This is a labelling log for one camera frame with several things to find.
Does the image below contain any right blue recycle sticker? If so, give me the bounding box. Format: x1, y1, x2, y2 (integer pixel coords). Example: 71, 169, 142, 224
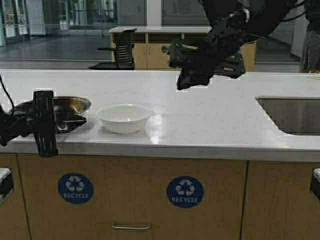
166, 175, 205, 209

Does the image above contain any stainless steel frying pan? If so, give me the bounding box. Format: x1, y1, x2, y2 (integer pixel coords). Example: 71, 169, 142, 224
13, 96, 92, 134

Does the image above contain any black left gripper at edge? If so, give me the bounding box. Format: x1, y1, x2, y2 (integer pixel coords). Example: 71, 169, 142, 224
0, 167, 14, 203

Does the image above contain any black object at right edge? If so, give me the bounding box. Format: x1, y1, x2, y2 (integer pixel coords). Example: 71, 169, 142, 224
310, 168, 320, 200

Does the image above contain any steel island cabinet handle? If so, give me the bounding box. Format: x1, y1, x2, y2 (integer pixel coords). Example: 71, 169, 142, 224
111, 222, 152, 232

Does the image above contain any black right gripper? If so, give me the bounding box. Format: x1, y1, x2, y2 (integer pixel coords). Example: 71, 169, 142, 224
167, 27, 247, 91

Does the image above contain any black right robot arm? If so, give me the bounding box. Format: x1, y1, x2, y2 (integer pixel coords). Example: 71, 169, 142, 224
167, 0, 320, 90

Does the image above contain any stainless steel sink basin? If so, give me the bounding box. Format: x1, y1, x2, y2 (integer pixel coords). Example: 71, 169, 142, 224
256, 96, 320, 136

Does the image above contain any left blue recycle sticker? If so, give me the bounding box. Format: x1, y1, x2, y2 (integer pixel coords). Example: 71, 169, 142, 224
57, 172, 94, 205

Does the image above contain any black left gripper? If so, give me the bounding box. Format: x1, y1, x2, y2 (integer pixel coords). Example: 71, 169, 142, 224
0, 90, 59, 157

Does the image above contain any wooden island cabinet front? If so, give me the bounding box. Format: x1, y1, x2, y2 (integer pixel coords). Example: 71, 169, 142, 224
0, 153, 320, 240

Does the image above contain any background wooden counter cabinet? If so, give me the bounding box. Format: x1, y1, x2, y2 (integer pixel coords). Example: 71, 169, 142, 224
108, 26, 257, 72

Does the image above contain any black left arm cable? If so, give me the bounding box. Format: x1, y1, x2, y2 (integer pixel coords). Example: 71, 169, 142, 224
0, 74, 16, 116

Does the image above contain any black office chair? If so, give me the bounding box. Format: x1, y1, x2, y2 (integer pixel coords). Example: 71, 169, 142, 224
89, 28, 137, 71

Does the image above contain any blue recycle sticker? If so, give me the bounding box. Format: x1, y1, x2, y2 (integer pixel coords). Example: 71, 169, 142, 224
166, 175, 205, 209
57, 172, 94, 205

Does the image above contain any person standing in background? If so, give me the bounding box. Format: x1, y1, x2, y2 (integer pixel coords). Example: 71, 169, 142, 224
299, 0, 320, 73

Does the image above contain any white ceramic bowl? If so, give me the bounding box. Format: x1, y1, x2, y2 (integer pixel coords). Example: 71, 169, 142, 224
96, 104, 153, 134

